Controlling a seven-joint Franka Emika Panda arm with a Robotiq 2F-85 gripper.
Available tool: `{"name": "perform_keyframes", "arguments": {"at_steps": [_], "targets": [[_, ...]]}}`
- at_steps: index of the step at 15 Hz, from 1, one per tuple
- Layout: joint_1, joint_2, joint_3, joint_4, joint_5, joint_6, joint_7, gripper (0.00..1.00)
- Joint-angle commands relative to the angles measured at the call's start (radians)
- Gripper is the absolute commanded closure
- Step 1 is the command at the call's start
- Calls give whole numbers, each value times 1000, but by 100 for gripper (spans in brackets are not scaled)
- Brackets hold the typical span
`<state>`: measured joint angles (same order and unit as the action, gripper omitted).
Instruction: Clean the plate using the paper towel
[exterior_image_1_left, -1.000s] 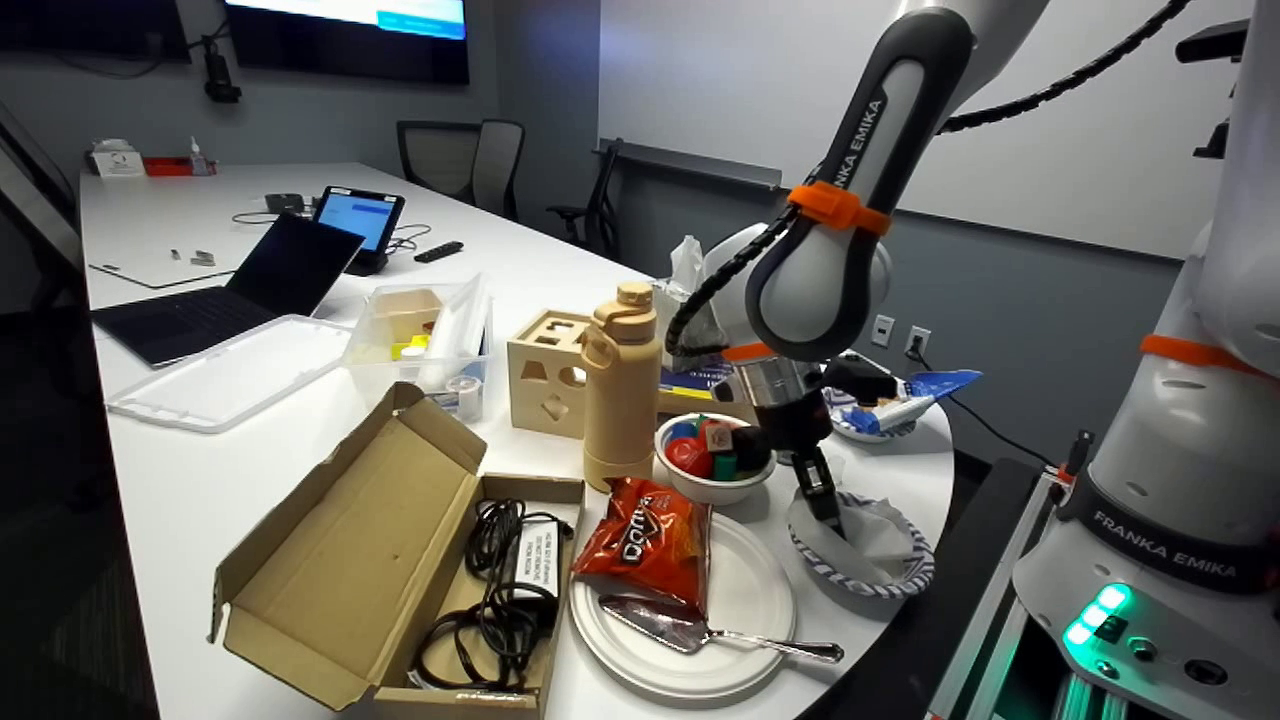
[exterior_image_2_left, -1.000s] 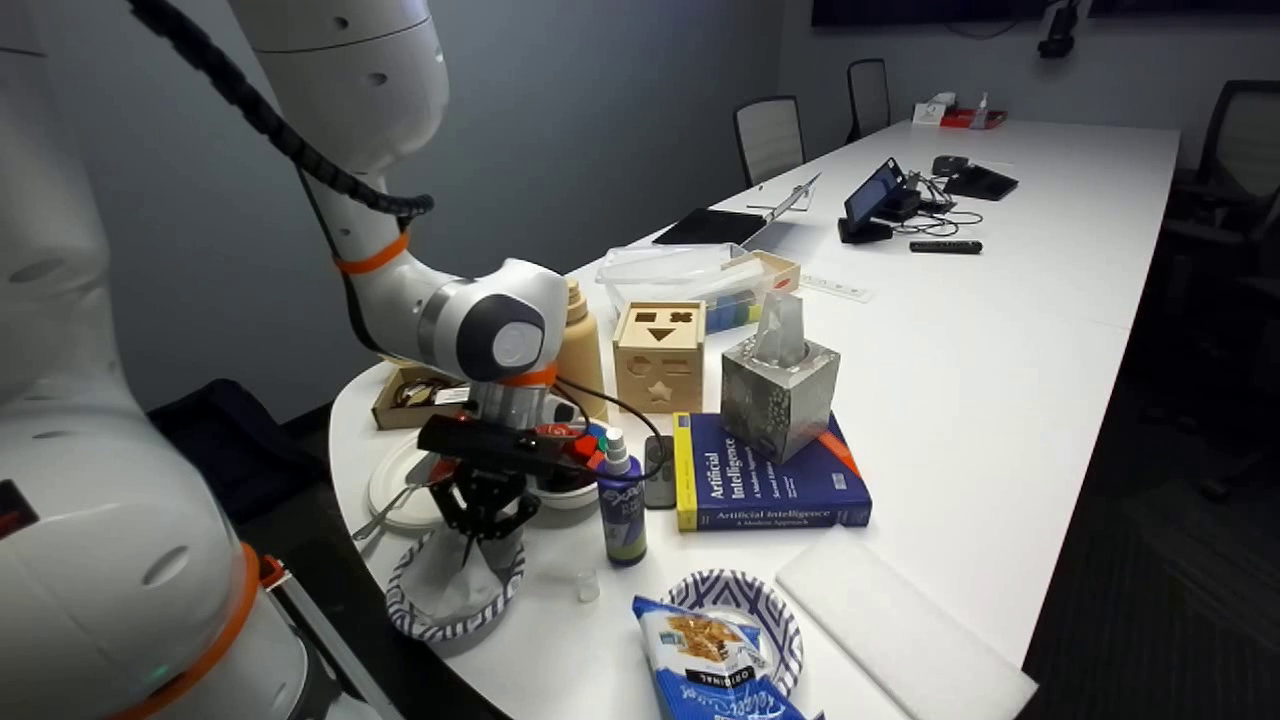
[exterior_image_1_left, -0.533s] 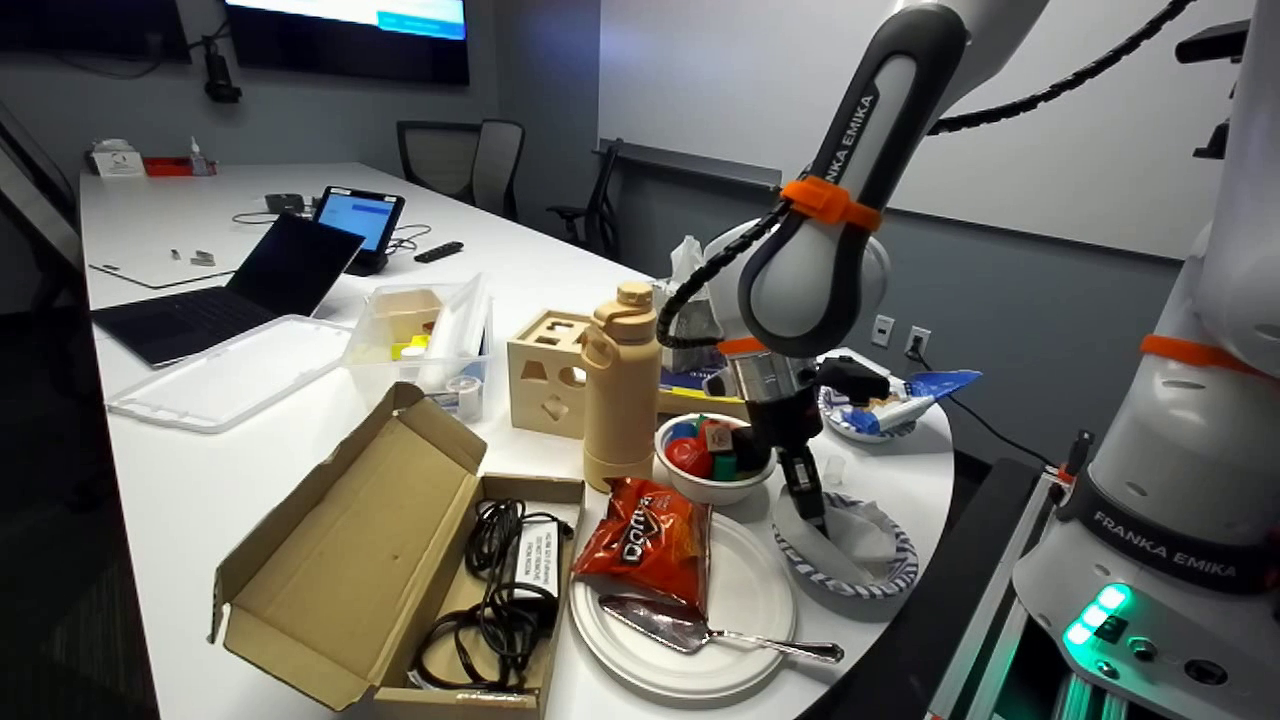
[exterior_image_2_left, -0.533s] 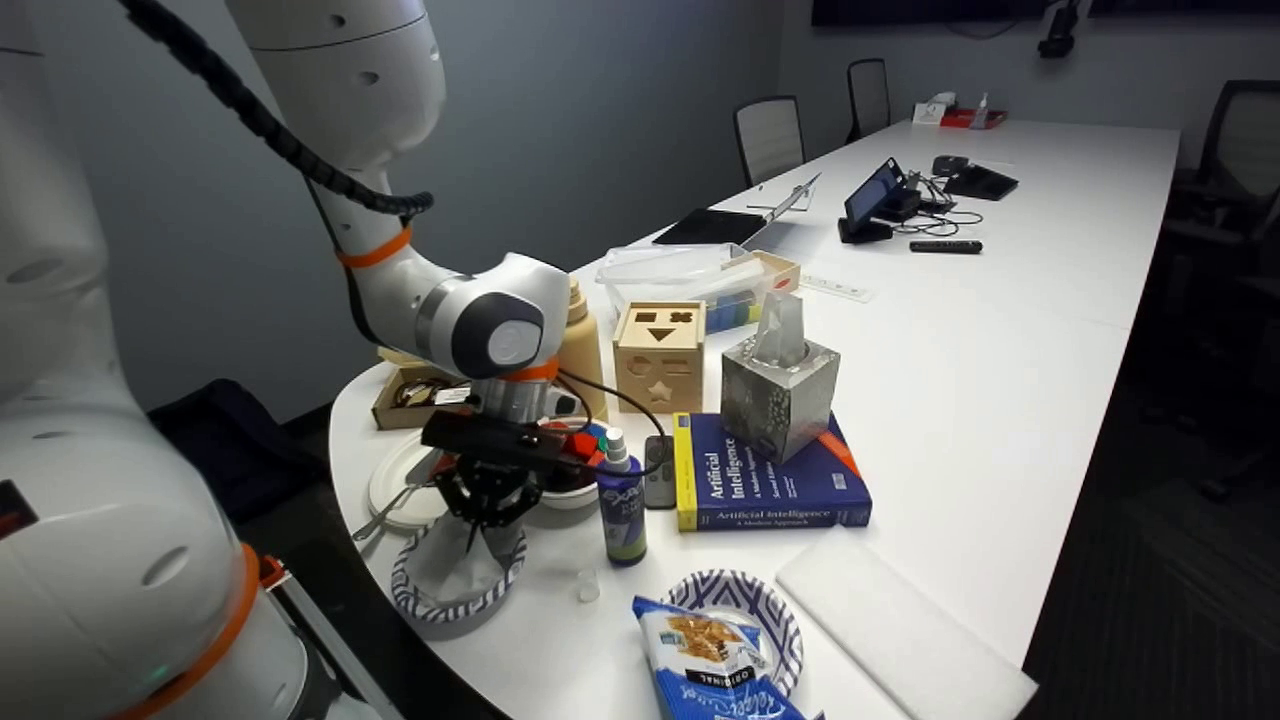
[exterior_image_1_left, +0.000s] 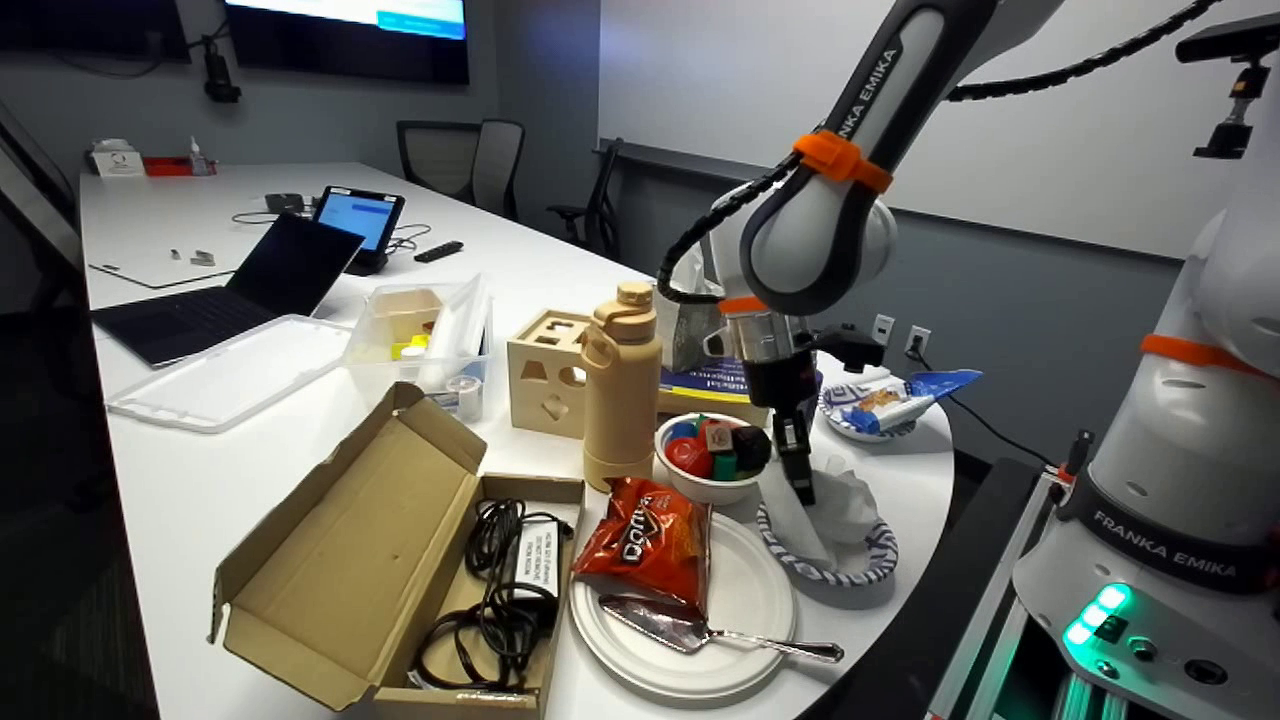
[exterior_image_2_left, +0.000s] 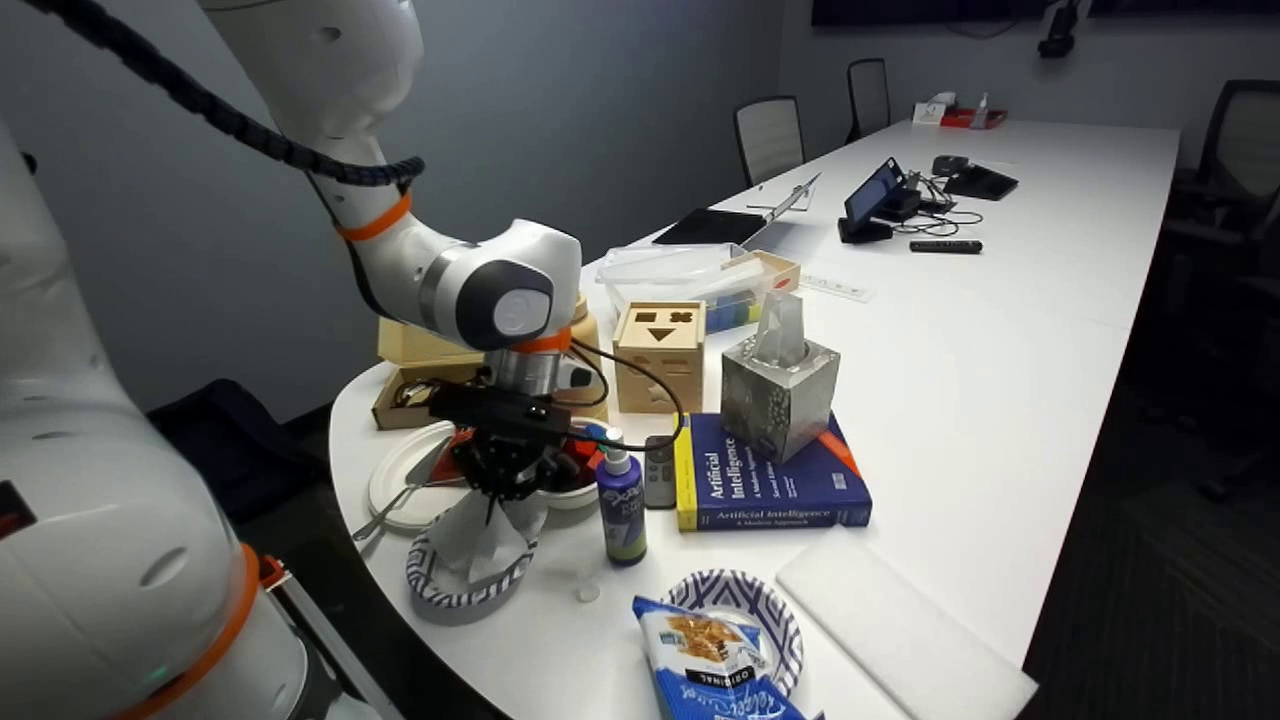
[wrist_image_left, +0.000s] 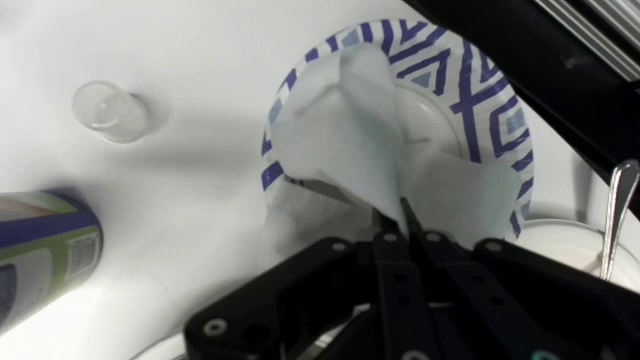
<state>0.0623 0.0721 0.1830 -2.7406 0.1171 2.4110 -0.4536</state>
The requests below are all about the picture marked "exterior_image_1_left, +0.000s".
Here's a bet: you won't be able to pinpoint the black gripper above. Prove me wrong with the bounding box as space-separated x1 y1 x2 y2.
740 347 822 507

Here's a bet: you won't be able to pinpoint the plain white plate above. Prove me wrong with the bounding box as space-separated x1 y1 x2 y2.
569 510 800 709

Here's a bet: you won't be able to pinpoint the black toy ball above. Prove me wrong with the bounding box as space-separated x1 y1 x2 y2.
724 424 775 481

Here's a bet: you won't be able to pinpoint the blue hardcover book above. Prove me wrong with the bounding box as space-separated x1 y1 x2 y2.
656 354 761 413

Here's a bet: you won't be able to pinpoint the blue pretzel snack bag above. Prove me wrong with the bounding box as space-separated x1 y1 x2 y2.
837 365 986 439

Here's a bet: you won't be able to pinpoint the red chips bag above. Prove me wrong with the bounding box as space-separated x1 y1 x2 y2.
572 474 716 618

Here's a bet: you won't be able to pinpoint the tan water bottle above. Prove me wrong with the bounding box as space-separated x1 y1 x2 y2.
576 275 668 496

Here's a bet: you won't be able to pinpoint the metal serving spoon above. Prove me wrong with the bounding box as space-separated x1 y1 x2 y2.
596 592 847 669

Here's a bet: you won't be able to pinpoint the wooden shape sorter cube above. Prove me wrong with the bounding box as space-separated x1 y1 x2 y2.
505 306 601 444

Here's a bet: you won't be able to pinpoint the black office chair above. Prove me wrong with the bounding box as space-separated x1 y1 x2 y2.
549 134 630 266

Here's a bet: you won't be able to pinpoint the clear plastic container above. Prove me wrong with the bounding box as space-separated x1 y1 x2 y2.
345 273 501 419

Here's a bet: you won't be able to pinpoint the black remote marker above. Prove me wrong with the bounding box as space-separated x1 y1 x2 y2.
407 236 469 266

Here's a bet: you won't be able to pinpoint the grey office chair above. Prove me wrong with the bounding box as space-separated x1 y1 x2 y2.
470 117 529 225
390 117 487 208

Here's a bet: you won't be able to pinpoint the open cardboard box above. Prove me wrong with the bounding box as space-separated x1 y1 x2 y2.
203 380 586 720

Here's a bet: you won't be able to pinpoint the tablet on stand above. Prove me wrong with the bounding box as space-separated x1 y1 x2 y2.
308 184 407 279

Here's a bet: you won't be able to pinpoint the clear plastic lid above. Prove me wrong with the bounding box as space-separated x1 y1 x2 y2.
109 315 360 439

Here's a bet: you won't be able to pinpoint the black laptop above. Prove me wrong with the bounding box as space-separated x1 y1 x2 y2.
86 210 367 367

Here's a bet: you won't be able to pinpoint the black webcam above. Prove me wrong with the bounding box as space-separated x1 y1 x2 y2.
170 0 248 108

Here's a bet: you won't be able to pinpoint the red and white boxes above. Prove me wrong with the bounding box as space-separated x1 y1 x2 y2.
86 131 221 184

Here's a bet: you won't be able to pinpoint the white wall outlets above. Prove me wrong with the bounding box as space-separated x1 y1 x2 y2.
866 306 941 365

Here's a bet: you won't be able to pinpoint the aluminium robot stand frame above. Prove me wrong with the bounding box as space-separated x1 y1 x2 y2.
924 464 1070 720

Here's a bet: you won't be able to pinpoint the black power adapter cables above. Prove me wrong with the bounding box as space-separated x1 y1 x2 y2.
407 496 579 698

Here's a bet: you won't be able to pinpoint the black corrugated cable conduit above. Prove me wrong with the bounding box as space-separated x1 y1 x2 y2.
941 0 1225 108

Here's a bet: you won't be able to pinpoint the black camera on stand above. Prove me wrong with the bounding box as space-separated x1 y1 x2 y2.
1173 12 1280 165

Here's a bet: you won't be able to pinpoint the wall television screen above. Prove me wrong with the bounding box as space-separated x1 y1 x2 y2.
217 0 475 88

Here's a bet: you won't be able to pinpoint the white cable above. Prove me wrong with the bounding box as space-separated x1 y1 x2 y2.
84 242 222 290

